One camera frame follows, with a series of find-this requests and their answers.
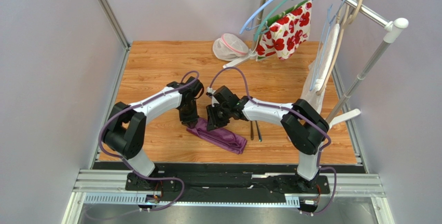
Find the purple cloth napkin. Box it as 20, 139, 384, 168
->
186, 118, 247, 155

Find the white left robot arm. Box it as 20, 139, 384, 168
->
99, 77, 204, 178

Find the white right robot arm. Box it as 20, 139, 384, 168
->
206, 86, 329, 181

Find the white mesh laundry bag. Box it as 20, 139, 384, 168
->
212, 33, 249, 61

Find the white towel on hanger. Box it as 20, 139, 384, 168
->
300, 24, 340, 113

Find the red poppy floral cloth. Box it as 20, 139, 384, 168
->
256, 0, 312, 61

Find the light blue plastic hanger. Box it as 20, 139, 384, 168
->
239, 0, 322, 34

